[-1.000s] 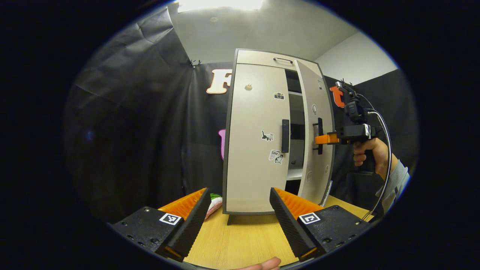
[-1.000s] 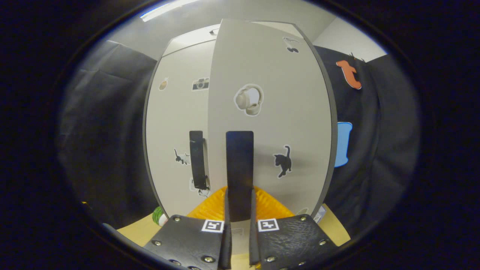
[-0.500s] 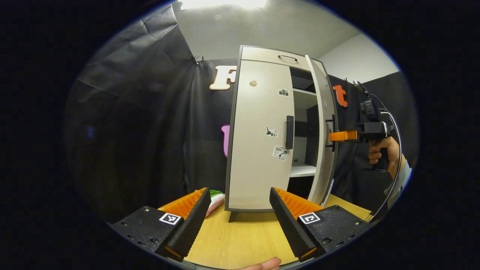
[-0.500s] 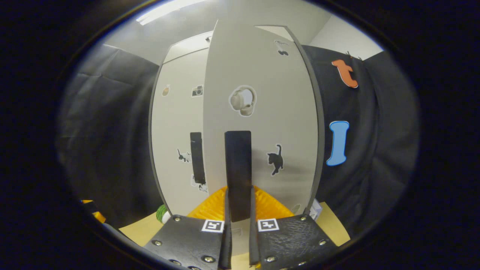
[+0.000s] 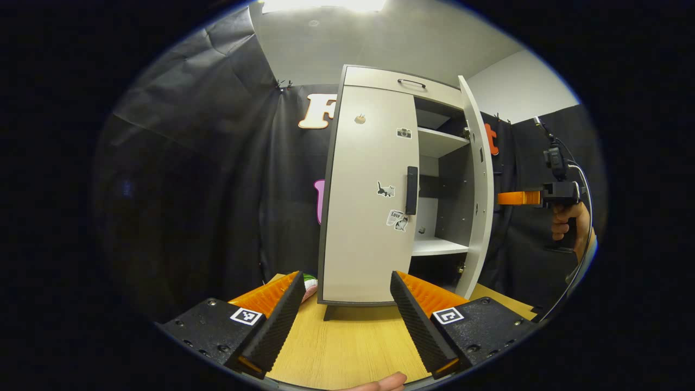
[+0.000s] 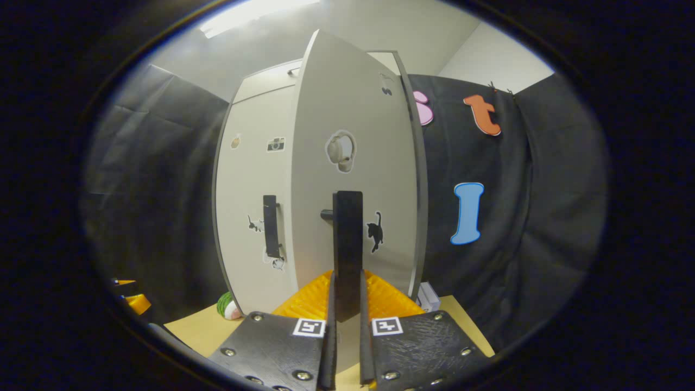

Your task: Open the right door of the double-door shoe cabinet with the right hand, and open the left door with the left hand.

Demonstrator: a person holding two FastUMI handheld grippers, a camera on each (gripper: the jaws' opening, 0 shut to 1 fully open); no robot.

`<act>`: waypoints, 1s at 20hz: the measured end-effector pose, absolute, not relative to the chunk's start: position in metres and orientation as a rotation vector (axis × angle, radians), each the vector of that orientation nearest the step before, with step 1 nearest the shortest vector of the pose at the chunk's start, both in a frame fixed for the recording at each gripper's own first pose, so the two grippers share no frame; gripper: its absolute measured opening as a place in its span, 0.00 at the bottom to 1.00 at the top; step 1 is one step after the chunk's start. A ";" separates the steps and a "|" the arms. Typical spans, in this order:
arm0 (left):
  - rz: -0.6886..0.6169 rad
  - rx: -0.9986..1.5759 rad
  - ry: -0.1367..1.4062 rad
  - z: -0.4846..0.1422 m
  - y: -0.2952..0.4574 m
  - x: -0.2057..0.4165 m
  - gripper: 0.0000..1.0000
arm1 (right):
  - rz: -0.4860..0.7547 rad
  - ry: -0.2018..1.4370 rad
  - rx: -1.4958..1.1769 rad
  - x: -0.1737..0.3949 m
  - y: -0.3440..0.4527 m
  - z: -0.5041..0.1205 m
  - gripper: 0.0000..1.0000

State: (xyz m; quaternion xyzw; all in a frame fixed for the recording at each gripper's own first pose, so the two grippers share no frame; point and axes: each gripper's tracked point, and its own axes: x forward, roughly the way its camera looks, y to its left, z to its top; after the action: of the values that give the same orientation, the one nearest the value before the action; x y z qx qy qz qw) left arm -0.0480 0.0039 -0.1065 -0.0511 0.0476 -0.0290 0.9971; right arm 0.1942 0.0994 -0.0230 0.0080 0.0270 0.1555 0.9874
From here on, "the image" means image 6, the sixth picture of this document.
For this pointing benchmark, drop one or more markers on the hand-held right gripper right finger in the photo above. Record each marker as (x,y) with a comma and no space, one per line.
(365,353)

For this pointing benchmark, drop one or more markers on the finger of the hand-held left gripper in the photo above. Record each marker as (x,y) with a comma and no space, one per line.
(138,303)

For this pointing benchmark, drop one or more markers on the ceiling light panel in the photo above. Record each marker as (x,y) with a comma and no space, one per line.
(255,13)

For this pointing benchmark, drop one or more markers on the small black cloth clip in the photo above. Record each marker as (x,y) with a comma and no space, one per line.
(499,88)

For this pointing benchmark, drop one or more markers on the camera sticker shoe cabinet door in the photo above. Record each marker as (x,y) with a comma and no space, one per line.
(250,179)

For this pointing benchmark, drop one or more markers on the white printed box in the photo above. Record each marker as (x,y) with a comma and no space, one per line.
(429,297)

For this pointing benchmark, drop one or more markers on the black backdrop cloth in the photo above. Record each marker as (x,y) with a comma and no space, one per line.
(543,190)

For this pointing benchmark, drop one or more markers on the beige double-door shoe cabinet body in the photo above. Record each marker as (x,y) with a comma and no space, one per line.
(419,190)

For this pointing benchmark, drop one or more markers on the headphone sticker shoe cabinet door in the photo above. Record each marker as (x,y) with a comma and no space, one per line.
(347,108)

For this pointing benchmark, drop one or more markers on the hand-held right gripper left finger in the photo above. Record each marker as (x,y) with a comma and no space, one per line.
(329,353)

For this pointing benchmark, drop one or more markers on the watermelon slice plush toy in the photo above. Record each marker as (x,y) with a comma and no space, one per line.
(227,307)

